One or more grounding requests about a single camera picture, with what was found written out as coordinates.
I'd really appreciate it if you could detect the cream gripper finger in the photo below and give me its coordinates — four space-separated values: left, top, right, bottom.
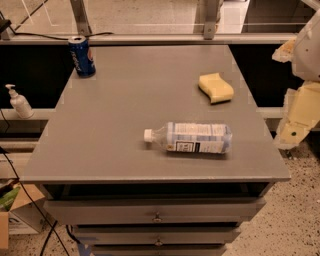
274 81 320 149
272 38 296 63

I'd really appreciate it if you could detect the yellow sponge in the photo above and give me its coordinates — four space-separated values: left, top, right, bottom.
198 73 234 104

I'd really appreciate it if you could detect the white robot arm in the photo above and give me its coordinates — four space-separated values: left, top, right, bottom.
272 10 320 150

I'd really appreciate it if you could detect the blue pepsi can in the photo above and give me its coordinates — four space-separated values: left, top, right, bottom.
68 35 96 78

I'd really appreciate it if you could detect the grey metal railing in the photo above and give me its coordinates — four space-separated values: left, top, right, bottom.
0 0 296 44

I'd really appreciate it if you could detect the clear plastic water bottle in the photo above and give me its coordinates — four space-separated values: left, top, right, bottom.
144 122 232 154

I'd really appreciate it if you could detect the grey top drawer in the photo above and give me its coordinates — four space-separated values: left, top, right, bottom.
44 198 266 225

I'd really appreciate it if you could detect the grey drawer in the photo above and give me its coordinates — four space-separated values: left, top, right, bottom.
74 225 240 246
92 245 226 256
44 198 266 225

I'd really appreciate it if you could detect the grey bottom drawer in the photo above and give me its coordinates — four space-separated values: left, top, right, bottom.
92 245 226 256

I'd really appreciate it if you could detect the grey middle drawer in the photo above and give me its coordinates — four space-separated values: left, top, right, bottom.
74 225 240 246

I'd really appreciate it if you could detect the white pump dispenser bottle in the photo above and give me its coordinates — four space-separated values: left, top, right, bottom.
5 84 34 119

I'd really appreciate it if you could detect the cardboard box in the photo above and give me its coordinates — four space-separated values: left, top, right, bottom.
0 184 45 250

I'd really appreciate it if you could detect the green packet in box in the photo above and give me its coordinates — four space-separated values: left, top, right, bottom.
0 187 20 212

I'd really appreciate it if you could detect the black cable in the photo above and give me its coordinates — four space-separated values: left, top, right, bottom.
0 109 71 256

